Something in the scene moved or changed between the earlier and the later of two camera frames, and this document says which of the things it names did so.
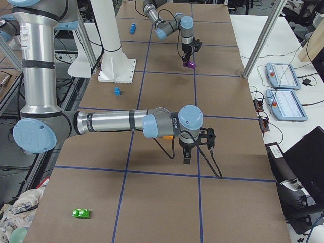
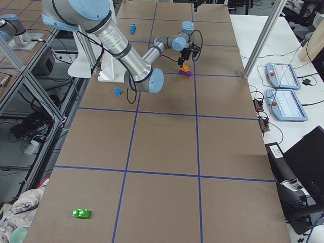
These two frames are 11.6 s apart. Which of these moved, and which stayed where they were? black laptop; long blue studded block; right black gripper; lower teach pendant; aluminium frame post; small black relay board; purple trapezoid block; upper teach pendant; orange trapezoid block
Moved: orange trapezoid block; purple trapezoid block; right black gripper
Stayed: aluminium frame post; black laptop; upper teach pendant; lower teach pendant; small black relay board; long blue studded block
